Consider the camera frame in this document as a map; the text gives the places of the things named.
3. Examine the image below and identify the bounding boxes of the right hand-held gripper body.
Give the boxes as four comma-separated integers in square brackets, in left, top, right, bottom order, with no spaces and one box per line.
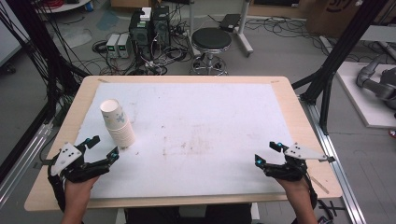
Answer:
[263,142,336,182]

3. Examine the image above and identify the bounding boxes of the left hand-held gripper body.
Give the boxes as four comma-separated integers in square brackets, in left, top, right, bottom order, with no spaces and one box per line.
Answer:
[50,142,110,184]

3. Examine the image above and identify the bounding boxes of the stack of paper cups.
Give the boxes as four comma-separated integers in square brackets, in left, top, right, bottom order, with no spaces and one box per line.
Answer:
[99,98,136,148]

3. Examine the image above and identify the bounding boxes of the person's left hand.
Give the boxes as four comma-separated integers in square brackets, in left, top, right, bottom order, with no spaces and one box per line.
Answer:
[64,176,99,203]

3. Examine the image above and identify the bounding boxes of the person's right hand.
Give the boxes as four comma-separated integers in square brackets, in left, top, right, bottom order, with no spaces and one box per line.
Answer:
[276,176,312,203]

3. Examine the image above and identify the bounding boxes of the thin wooden stick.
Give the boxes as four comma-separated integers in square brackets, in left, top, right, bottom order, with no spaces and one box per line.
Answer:
[310,175,330,195]

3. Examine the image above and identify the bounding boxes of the person's dark clothing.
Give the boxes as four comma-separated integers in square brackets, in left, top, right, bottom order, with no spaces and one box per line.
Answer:
[123,203,254,224]

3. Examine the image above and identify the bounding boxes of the white floor board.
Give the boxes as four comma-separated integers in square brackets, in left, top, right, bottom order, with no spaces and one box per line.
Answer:
[335,61,396,129]

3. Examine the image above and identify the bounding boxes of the grey power supply unit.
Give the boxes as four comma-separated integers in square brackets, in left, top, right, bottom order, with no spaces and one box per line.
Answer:
[106,33,120,59]
[117,33,133,59]

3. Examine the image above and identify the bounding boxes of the black computer tower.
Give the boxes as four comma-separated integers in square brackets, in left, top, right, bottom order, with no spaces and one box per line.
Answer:
[151,6,172,49]
[128,8,154,61]

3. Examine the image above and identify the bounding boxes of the white metal stand leg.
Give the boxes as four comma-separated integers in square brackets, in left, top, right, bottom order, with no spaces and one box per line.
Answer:
[237,0,255,58]

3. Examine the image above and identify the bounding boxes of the black round stool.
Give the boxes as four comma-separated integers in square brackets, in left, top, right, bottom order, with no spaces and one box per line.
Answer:
[190,27,233,77]

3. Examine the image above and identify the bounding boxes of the flat black device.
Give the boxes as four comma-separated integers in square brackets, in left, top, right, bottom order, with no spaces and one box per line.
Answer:
[219,13,242,33]

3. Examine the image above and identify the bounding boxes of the small white box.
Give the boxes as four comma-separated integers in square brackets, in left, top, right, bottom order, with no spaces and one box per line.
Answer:
[139,7,153,22]

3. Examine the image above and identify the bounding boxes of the brown cardboard box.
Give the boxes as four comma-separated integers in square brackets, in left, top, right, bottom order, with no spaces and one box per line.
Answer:
[305,0,385,39]

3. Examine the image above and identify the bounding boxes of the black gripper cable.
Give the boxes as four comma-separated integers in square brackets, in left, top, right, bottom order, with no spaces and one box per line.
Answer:
[47,166,67,213]
[303,172,319,210]

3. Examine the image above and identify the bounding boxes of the aluminium floor rail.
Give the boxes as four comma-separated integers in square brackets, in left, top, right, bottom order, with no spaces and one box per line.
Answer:
[299,95,369,224]
[0,122,54,209]

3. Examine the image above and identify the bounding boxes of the black metal frame post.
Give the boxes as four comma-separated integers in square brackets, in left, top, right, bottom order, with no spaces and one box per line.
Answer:
[6,0,80,97]
[291,0,390,135]

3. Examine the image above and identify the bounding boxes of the tangle of floor cables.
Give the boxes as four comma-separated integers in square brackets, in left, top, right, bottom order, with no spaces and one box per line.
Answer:
[92,18,194,77]

